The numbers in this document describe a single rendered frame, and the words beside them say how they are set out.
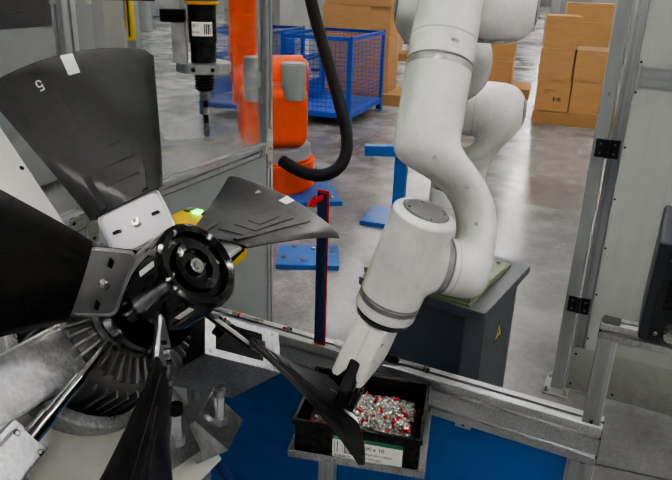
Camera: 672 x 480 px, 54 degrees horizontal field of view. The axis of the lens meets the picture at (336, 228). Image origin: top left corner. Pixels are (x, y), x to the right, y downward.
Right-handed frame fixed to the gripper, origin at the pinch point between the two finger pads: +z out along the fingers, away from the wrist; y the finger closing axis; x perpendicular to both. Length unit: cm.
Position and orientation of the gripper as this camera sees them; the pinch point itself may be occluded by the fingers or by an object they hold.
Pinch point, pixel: (348, 395)
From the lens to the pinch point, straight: 99.2
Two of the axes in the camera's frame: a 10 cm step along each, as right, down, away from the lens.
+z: -3.0, 8.4, 4.4
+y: -4.4, 2.9, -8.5
